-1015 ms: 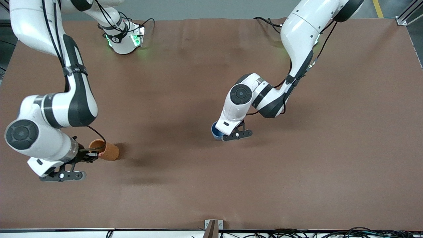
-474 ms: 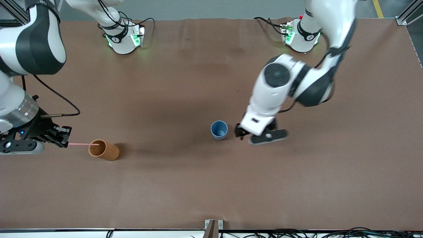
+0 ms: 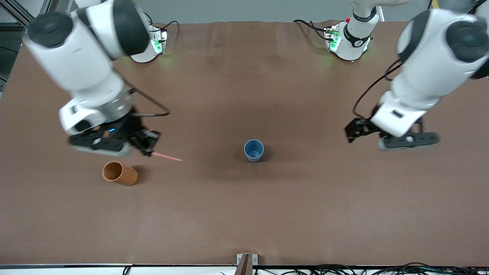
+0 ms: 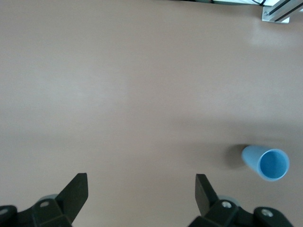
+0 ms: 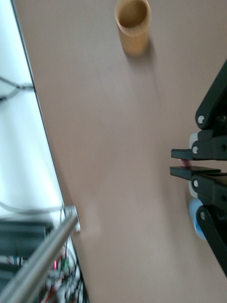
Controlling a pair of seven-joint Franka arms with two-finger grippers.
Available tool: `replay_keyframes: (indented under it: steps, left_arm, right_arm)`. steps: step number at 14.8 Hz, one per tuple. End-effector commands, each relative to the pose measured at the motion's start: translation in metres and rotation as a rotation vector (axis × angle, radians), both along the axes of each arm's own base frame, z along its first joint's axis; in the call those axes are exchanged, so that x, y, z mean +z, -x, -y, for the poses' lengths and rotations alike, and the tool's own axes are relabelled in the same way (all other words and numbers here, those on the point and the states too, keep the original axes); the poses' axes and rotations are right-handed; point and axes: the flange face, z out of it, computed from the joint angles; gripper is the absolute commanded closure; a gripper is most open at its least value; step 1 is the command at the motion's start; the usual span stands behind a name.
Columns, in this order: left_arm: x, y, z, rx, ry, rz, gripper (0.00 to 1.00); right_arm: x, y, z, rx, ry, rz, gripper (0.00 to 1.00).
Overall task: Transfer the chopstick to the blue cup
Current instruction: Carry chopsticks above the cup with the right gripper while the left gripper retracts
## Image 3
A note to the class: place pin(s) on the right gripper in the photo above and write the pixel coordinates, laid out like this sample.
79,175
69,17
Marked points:
131,131

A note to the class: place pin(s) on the metal table edge bracket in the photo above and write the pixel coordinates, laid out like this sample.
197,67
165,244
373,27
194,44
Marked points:
246,263

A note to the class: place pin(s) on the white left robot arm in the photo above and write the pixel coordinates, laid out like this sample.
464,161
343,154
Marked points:
431,65

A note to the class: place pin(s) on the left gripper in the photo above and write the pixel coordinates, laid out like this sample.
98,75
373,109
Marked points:
362,127

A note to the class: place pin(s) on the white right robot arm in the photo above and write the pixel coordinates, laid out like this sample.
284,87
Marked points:
84,61

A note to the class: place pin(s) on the blue plastic cup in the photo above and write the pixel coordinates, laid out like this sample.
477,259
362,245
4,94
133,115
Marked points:
253,150

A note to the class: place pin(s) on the pink chopstick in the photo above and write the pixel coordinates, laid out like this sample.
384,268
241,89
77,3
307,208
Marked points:
168,156

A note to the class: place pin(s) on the aluminium frame profile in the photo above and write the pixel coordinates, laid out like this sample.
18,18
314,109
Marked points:
21,10

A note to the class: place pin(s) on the brown wooden cup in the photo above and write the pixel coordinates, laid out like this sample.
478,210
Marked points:
120,173

